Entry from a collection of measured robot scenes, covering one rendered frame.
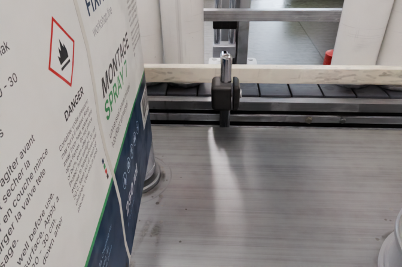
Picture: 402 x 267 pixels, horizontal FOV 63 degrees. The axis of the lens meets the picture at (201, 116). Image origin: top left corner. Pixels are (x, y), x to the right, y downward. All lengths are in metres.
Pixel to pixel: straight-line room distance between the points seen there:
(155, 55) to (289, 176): 0.22
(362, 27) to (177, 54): 0.21
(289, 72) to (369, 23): 0.10
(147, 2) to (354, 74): 0.25
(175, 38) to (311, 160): 0.20
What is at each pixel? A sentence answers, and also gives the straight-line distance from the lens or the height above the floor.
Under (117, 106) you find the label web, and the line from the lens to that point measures 0.16.
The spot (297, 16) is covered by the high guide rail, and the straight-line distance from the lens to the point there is 0.45.
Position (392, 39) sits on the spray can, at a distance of 0.45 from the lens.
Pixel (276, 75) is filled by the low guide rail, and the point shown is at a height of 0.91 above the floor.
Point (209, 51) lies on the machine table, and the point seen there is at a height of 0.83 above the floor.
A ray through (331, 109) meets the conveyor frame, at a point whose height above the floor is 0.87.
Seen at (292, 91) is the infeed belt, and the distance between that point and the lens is 0.42.
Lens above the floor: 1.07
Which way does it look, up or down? 33 degrees down
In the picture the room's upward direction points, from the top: 1 degrees counter-clockwise
